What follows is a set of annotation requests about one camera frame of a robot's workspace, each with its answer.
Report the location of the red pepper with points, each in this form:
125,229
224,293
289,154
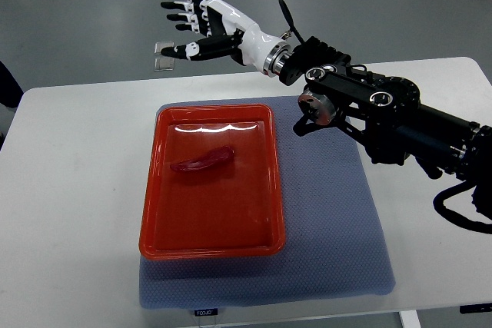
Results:
213,158

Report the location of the red plastic tray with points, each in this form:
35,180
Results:
231,210

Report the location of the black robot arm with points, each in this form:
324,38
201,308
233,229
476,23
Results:
384,114

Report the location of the blue-grey mesh mat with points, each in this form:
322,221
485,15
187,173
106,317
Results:
335,244

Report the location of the white table leg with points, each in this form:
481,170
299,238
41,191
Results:
409,319

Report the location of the dark clothed person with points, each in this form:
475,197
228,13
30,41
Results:
11,93

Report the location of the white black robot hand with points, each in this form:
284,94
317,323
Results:
225,31

